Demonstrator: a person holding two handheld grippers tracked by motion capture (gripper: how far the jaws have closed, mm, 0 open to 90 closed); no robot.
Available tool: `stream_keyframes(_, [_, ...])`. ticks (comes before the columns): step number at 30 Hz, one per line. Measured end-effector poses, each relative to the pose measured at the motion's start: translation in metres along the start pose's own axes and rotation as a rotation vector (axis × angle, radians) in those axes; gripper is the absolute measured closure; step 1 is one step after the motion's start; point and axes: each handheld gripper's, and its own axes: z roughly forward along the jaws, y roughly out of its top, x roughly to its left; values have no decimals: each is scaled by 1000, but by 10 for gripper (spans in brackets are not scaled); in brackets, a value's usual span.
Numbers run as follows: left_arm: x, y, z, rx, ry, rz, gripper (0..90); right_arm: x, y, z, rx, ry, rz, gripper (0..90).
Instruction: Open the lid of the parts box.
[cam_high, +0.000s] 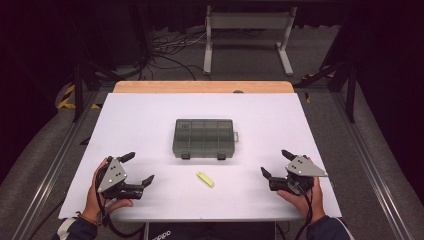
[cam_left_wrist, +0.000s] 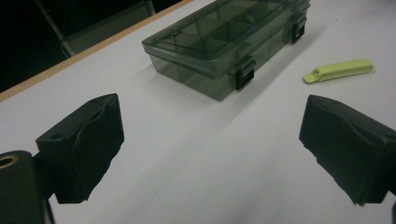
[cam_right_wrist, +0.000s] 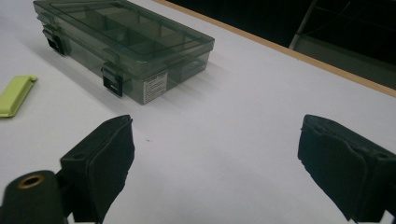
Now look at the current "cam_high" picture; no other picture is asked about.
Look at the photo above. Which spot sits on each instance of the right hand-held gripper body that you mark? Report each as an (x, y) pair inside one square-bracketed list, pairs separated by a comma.
[(301, 168)]

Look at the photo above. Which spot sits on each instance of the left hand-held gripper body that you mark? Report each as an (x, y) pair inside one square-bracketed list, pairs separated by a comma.
[(112, 176)]

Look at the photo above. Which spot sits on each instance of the small yellow block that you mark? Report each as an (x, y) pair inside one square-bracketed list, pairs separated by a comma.
[(205, 179)]

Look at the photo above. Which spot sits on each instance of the translucent grey compartment box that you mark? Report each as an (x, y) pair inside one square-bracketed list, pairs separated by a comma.
[(203, 138)]

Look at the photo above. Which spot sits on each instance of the person's left hand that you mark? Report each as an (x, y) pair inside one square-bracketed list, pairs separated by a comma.
[(92, 196)]

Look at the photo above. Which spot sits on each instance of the person's right hand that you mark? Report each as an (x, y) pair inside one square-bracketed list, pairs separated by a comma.
[(308, 203)]

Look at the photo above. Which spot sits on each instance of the yellow black floor tape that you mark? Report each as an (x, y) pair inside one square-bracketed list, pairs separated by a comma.
[(66, 96), (308, 97)]

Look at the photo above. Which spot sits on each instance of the black box with white print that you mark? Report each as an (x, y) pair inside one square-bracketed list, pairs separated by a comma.
[(213, 231)]

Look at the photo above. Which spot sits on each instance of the black metal stand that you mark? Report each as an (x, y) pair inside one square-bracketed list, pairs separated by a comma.
[(78, 93), (351, 93)]

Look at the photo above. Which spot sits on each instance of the white metal stand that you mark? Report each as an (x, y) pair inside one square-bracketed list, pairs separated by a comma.
[(208, 50)]

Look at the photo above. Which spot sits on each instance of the aluminium frame rail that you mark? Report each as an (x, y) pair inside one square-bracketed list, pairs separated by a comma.
[(50, 170), (370, 166)]

